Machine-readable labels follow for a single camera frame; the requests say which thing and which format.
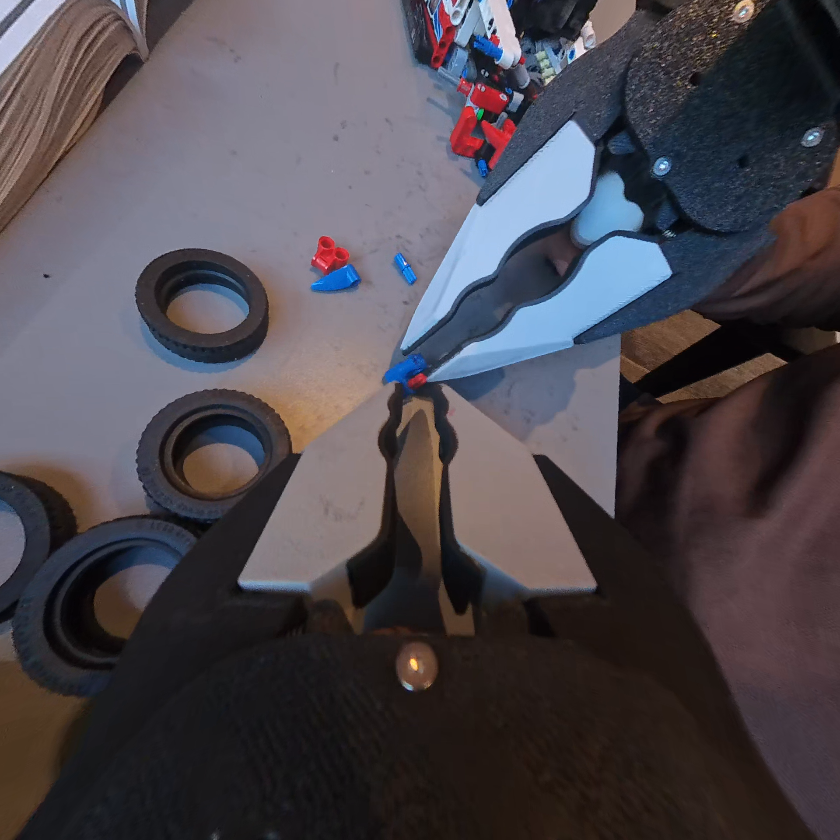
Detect black toy tire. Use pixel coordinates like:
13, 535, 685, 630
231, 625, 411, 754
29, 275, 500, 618
12, 516, 199, 698
136, 388, 293, 522
134, 248, 270, 364
0, 471, 78, 624

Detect toy brick car model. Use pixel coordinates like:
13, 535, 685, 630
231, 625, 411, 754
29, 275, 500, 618
402, 0, 599, 178

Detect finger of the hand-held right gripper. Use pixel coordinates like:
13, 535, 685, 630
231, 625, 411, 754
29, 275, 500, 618
399, 119, 598, 355
420, 233, 673, 383

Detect black office chair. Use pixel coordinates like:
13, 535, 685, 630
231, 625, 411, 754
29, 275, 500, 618
620, 322, 805, 404

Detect red toy connector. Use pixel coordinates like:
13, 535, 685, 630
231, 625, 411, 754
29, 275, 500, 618
310, 236, 350, 275

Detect grey desk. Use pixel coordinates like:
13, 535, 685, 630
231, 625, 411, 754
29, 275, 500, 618
0, 0, 623, 840

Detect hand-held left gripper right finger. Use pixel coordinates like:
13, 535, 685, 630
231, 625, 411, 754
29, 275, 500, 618
430, 384, 598, 614

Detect blue curved toy piece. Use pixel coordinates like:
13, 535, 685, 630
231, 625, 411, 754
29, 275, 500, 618
310, 264, 362, 293

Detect blue toy connector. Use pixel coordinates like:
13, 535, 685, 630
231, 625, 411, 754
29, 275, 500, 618
382, 353, 429, 395

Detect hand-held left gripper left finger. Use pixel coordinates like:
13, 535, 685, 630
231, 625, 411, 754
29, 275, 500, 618
238, 384, 403, 608

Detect open instruction booklet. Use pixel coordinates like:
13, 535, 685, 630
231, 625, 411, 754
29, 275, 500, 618
0, 0, 151, 234

